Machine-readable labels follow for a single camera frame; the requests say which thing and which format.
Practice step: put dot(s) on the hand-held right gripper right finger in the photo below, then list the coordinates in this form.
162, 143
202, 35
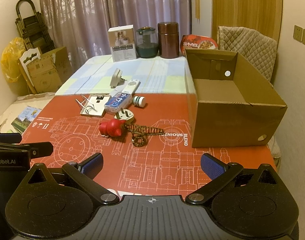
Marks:
212, 166

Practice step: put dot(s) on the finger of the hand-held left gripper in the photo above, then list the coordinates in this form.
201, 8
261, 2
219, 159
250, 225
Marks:
7, 137
41, 149

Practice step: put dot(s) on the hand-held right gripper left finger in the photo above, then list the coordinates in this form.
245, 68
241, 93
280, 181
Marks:
92, 165

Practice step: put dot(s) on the red figure toy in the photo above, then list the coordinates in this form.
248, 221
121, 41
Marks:
112, 128

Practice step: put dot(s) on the brown cardboard box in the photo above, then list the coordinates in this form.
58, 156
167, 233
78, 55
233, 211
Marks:
232, 120

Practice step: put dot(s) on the white three-pin plug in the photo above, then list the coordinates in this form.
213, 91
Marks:
124, 115

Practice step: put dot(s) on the white metal tray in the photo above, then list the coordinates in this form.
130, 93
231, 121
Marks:
98, 106

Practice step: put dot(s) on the clear blue plastic case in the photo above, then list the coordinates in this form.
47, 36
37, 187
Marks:
118, 103

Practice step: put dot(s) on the small white green-striped bottle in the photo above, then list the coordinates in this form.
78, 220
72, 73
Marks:
139, 101

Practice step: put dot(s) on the landscape cover book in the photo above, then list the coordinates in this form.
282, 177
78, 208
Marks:
26, 118

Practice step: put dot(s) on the beige bed sheet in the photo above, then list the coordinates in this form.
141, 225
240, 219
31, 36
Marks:
7, 110

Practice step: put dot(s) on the red printed table mat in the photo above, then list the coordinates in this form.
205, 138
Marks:
167, 160

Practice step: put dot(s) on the yellow plastic bag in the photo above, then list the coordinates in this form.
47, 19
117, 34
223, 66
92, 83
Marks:
11, 62

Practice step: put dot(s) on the stored cardboard carton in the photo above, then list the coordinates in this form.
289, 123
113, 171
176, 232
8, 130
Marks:
48, 72

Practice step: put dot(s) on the white carved chair back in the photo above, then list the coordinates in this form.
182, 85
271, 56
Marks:
29, 55

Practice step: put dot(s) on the pastel checked tablecloth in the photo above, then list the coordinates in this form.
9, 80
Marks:
162, 75

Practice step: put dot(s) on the folded step ladder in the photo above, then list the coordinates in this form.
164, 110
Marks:
32, 27

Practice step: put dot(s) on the red instant meal bowl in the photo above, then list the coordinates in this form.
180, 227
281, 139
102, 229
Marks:
200, 43

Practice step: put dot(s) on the white product box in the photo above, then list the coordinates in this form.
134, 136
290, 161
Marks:
122, 43

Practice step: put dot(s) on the beige quilted blanket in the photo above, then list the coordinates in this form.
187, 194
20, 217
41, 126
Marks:
247, 45

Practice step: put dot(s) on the green glass jar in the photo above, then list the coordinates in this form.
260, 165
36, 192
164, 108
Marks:
147, 45

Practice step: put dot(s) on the brown metal canister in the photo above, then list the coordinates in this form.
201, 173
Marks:
168, 40

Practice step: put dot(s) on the mauve curtain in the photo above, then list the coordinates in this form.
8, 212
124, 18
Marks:
92, 10

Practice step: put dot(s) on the wooden door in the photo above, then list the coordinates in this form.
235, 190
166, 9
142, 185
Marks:
245, 2

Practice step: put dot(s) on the double wall socket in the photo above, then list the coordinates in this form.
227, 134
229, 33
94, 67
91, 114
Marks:
303, 35

